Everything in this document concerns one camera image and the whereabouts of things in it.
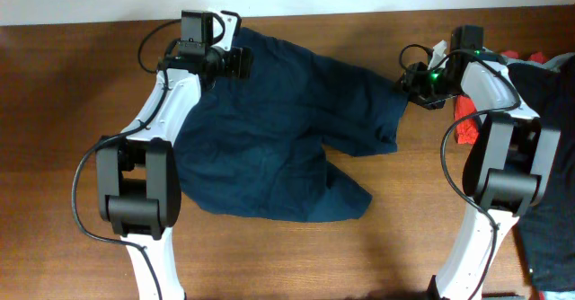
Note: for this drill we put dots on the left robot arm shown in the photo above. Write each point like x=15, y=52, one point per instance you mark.
x=139, y=192

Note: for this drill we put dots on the dark teal shorts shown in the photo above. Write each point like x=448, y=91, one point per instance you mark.
x=256, y=147

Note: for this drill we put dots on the grey garment in pile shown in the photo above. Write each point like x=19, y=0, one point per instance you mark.
x=538, y=59

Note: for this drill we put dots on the red garment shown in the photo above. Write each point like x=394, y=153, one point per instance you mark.
x=467, y=131

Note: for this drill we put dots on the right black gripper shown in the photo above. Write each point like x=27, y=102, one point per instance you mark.
x=413, y=79

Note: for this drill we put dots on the navy garment in pile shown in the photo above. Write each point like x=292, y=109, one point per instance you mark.
x=547, y=230

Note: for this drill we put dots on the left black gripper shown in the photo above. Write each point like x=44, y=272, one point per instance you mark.
x=240, y=61

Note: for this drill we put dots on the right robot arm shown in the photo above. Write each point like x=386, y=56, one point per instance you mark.
x=509, y=165

